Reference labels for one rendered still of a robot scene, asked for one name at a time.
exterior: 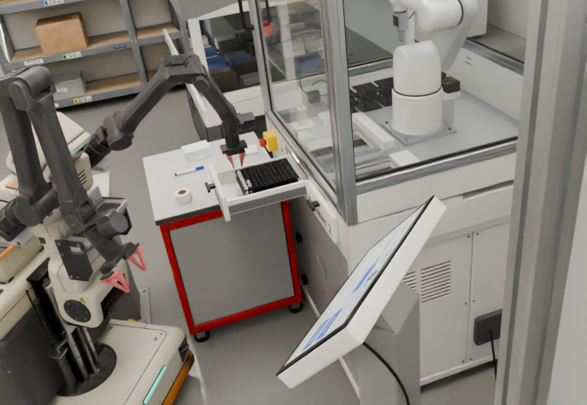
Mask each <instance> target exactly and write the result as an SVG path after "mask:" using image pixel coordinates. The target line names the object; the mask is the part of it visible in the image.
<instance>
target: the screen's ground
mask: <svg viewBox="0 0 587 405"><path fill-rule="evenodd" d="M424 206H425V205H423V206H422V207H421V208H420V209H418V212H417V213H416V215H415V216H416V217H417V216H418V214H419V212H420V211H421V209H422V208H423V207H424ZM416 217H415V218H414V220H415V219H416ZM407 220H408V218H407V219H406V220H405V221H404V222H403V223H401V224H400V225H399V226H398V227H396V228H395V229H394V230H393V231H392V232H391V233H390V234H389V235H388V236H387V237H385V238H384V239H383V240H382V242H381V243H380V244H379V245H381V244H382V243H383V242H384V241H386V240H387V239H388V238H389V237H390V239H389V240H388V242H387V243H386V244H385V246H384V247H383V248H382V249H381V251H380V252H379V254H378V255H377V256H376V258H378V257H379V256H380V255H382V254H383V255H384V253H385V252H386V251H387V250H388V249H389V247H390V245H391V244H392V242H393V241H394V240H395V238H396V237H397V235H398V233H399V232H400V231H401V229H402V228H403V227H404V224H405V223H406V221H407ZM414 220H413V221H414ZM413 221H412V222H411V223H413ZM410 226H411V224H410ZM410 226H409V227H408V229H409V228H410ZM408 229H407V230H408ZM407 230H406V231H407ZM405 233H406V232H405ZM405 233H404V234H405ZM404 234H403V235H402V237H403V236H404ZM402 237H401V238H400V240H401V239H402ZM400 240H399V241H398V243H399V242H400ZM398 243H397V245H398ZM379 245H378V246H379ZM397 245H396V246H395V248H396V247H397ZM378 246H377V247H378ZM373 248H374V247H373ZM373 248H372V249H373ZM395 248H394V249H393V250H395ZM372 249H371V250H372ZM371 250H369V252H368V253H367V254H366V256H365V257H364V259H365V258H367V257H370V256H369V255H371V254H372V252H373V251H372V252H371ZM370 252H371V253H370ZM392 252H393V251H392ZM392 252H391V253H392ZM391 253H390V254H391ZM389 256H390V255H389ZM382 257H383V256H381V258H382ZM376 258H375V259H376ZM381 258H380V259H379V261H380V260H381ZM388 258H389V257H387V259H388ZM364 259H363V260H364ZM387 259H386V260H385V262H386V261H387ZM363 260H362V261H363ZM379 261H378V262H379ZM378 262H377V264H378ZM385 262H384V263H383V264H385ZM375 267H376V265H375ZM375 267H374V268H373V270H374V269H375ZM382 267H383V265H382V266H381V268H380V269H379V271H380V270H381V269H382ZM373 270H372V271H373ZM372 271H371V272H372ZM379 271H378V272H379ZM378 272H377V273H378ZM369 275H370V274H369ZM376 275H377V274H376ZM368 277H369V276H368ZM368 277H367V278H368ZM375 277H376V276H375ZM375 277H374V278H375ZM367 278H366V279H367ZM374 278H373V279H372V280H371V282H370V283H369V285H368V286H367V287H366V288H365V289H363V290H362V291H361V292H359V293H358V291H359V290H360V288H361V287H362V286H363V285H361V287H360V288H359V289H358V291H357V292H356V293H358V294H357V295H356V294H355V296H354V297H353V298H352V299H351V300H349V301H348V302H347V303H345V301H346V300H345V301H344V303H345V304H344V303H343V304H344V305H342V306H341V307H340V308H339V309H337V310H336V311H335V312H333V313H332V314H330V315H329V316H328V317H326V316H327V315H328V313H329V312H330V310H331V309H332V308H333V306H334V305H335V303H336V302H337V301H336V302H334V304H333V305H330V304H331V303H332V302H333V300H334V299H333V300H332V302H331V303H330V304H329V305H330V306H329V307H328V308H327V309H326V310H325V312H324V313H323V314H322V315H321V316H320V318H319V319H318V320H317V322H316V323H315V325H314V326H313V328H312V329H311V330H310V332H309V333H308V334H307V336H306V337H305V339H304V340H303V341H302V342H301V344H300V345H299V346H298V348H297V349H296V350H295V352H294V353H293V355H292V356H291V358H290V359H289V360H288V362H287V363H289V362H290V361H292V360H293V359H295V358H296V357H297V356H299V355H300V354H302V353H303V352H305V351H306V350H308V349H309V348H310V347H311V346H312V345H314V344H315V343H317V342H318V341H319V340H321V339H323V338H324V337H325V336H327V335H328V334H330V333H331V332H333V331H334V330H335V329H336V328H337V327H339V326H340V325H342V324H343V323H344V322H345V320H346V319H347V318H348V316H349V315H350V314H351V312H352V311H353V309H354V308H355V306H356V304H357V303H358V302H359V300H360V299H361V297H362V296H363V294H364V293H365V292H366V290H367V289H368V287H369V286H370V284H371V283H372V281H373V280H374ZM366 279H365V281H366ZM365 281H364V282H365ZM364 282H363V284H364ZM342 308H343V309H342ZM341 309H342V310H341ZM339 310H341V312H340V313H339V315H338V316H337V318H336V319H335V321H334V322H333V324H332V325H331V327H330V328H329V329H328V330H327V332H326V333H325V334H324V336H323V337H321V338H320V339H319V340H317V341H316V339H317V338H318V336H319V335H320V334H321V332H322V330H323V329H324V328H325V326H326V325H327V323H328V322H329V321H330V320H331V318H332V317H333V316H334V314H335V313H336V312H338V311H339ZM329 318H330V319H329ZM327 319H329V320H328V322H327V323H326V325H325V326H324V327H323V328H322V329H321V331H320V332H319V334H318V335H317V337H316V338H315V339H314V341H313V343H312V344H311V345H310V347H308V348H306V349H305V350H304V351H302V350H303V348H304V347H305V346H306V344H307V343H308V342H309V341H310V339H311V338H312V337H313V335H314V333H315V332H316V331H317V329H318V328H319V326H320V325H321V324H322V323H323V322H324V321H326V320H327ZM301 351H302V352H301ZM287 363H286V364H287Z"/></svg>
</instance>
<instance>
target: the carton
mask: <svg viewBox="0 0 587 405"><path fill-rule="evenodd" d="M35 30H36V33H37V35H38V40H39V43H40V45H41V48H42V51H43V53H44V55H45V56H47V55H52V54H57V53H62V52H67V51H76V50H80V49H86V48H87V47H88V41H89V38H88V36H87V33H86V27H85V24H84V21H83V18H82V15H81V13H80V12H78V13H73V14H67V15H62V16H56V17H47V18H42V19H39V20H38V21H37V23H36V25H35Z"/></svg>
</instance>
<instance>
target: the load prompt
mask: <svg viewBox="0 0 587 405"><path fill-rule="evenodd" d="M415 217H416V216H414V217H413V218H412V219H411V220H410V221H409V222H408V223H406V224H405V225H404V227H403V228H402V229H401V231H400V232H399V233H398V235H397V237H396V238H395V240H394V241H393V242H392V244H391V245H390V247H389V249H388V250H387V251H386V252H385V253H384V255H383V257H382V258H381V260H380V261H379V262H378V264H377V265H376V267H375V269H374V270H373V271H372V272H371V273H370V275H369V277H368V278H367V279H366V281H365V282H364V284H363V286H362V287H361V288H360V290H359V291H358V293H359V292H361V291H362V290H363V289H365V288H366V287H367V286H368V285H369V283H370V282H371V280H372V279H373V278H374V277H375V275H376V274H377V272H378V271H379V269H380V268H381V266H382V265H383V263H384V262H385V260H386V259H387V257H388V256H389V255H390V253H391V252H392V251H393V249H394V248H395V246H396V245H397V243H398V241H399V240H400V238H401V237H402V235H403V234H404V233H405V232H406V230H407V229H408V227H409V226H410V224H411V222H412V221H413V220H414V218H415ZM358 293H357V294H358ZM357 294H356V295H357Z"/></svg>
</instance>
